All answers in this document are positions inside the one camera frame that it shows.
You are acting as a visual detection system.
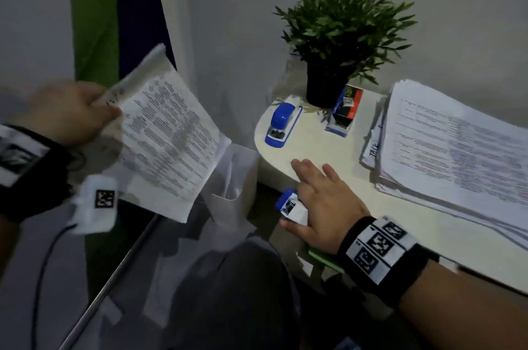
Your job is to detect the blue white stapler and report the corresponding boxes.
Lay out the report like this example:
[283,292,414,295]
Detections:
[265,102,304,149]
[275,188,310,226]

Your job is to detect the person's left hand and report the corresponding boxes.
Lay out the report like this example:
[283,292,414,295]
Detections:
[12,80,124,146]

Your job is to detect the person's right hand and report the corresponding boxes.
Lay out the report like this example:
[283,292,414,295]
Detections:
[279,158,371,256]

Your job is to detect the printed paper bundle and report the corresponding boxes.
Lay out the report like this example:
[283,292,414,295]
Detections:
[68,43,232,224]

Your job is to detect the person's grey trousers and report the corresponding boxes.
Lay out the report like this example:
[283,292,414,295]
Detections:
[164,238,303,350]

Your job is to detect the green potted plant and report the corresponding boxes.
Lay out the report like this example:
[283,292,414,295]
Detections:
[274,0,418,110]

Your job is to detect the person's right forearm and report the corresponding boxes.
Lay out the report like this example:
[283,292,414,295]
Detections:
[398,259,528,350]

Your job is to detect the black left camera cable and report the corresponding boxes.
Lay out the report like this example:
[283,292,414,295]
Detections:
[31,223,79,350]

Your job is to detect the blue staples box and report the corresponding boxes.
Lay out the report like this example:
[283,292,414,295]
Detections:
[326,84,365,138]

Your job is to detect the green flat board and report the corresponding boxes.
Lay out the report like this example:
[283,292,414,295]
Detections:
[307,248,345,275]

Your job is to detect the stack of printed papers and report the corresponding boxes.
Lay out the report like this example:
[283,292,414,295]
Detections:
[362,79,528,252]

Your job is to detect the green leaf print mat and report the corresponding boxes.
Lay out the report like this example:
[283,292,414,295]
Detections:
[68,0,121,87]

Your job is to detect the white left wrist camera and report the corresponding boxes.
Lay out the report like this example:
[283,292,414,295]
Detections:
[68,174,120,236]

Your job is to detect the black left wrist strap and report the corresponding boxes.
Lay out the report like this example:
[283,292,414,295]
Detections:
[0,124,73,223]

